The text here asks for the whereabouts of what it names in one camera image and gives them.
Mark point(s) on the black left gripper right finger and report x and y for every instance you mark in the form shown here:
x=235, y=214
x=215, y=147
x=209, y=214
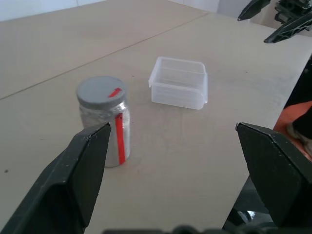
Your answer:
x=280, y=175

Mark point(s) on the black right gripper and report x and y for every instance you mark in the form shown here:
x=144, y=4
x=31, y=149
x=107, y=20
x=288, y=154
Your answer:
x=292, y=9

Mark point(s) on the orange object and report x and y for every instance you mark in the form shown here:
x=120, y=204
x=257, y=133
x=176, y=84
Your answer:
x=285, y=119

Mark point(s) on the silver jar with red stripe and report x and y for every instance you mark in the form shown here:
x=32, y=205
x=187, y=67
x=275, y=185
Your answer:
x=122, y=122

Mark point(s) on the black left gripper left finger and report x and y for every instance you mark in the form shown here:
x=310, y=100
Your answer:
x=61, y=190

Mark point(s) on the grey plastic jar lid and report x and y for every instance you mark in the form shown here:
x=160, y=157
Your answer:
x=97, y=93

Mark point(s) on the black upright shape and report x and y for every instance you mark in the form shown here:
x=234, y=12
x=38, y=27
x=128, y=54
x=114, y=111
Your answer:
x=301, y=87

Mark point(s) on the clear plastic container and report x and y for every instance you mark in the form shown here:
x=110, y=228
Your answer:
x=178, y=85

